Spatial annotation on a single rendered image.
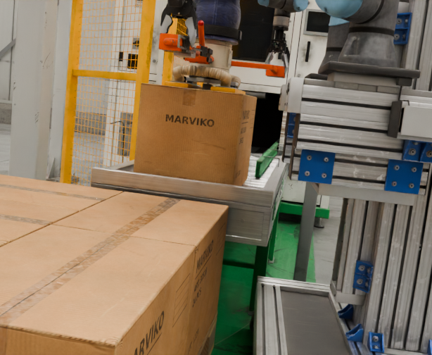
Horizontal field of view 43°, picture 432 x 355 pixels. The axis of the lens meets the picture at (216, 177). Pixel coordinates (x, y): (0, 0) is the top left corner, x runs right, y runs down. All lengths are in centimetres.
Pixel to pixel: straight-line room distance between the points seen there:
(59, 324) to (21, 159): 222
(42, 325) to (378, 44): 102
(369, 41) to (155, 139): 99
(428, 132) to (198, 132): 99
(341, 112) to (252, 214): 71
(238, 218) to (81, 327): 121
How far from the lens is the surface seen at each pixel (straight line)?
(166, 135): 212
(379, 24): 147
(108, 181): 212
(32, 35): 305
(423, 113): 135
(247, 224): 203
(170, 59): 332
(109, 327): 90
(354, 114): 144
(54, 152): 534
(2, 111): 1183
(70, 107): 350
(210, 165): 209
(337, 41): 196
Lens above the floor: 91
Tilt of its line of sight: 8 degrees down
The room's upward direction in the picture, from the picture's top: 6 degrees clockwise
